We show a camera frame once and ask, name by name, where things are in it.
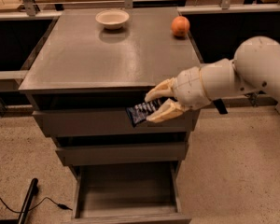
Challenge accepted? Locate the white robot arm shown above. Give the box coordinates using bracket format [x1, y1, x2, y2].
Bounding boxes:
[145, 36, 280, 123]

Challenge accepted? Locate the grey metal rail frame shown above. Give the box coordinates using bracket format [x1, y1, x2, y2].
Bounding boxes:
[0, 3, 280, 117]

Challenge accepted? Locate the grey top drawer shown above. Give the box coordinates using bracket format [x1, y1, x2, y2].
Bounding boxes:
[33, 108, 200, 137]

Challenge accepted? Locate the grey middle drawer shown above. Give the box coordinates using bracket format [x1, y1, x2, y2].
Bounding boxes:
[56, 142, 189, 166]

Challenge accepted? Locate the dark blueberry rxbar wrapper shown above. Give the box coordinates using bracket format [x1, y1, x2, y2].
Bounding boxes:
[125, 98, 165, 127]

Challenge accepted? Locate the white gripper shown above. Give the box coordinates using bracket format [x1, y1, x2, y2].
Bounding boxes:
[145, 67, 211, 123]

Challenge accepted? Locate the orange fruit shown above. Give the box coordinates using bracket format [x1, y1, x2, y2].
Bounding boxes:
[171, 16, 190, 37]

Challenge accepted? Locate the grey drawer cabinet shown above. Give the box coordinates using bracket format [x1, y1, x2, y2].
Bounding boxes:
[20, 7, 199, 224]

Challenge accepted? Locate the black pole on floor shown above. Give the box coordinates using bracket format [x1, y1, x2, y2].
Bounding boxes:
[17, 178, 38, 224]

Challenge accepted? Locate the black cable on floor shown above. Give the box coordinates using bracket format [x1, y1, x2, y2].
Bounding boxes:
[0, 192, 73, 215]

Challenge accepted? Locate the white paper bowl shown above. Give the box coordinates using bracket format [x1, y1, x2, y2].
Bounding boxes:
[95, 9, 130, 30]

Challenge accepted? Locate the grey open bottom drawer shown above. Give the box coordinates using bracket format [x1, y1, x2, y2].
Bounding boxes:
[70, 161, 190, 224]

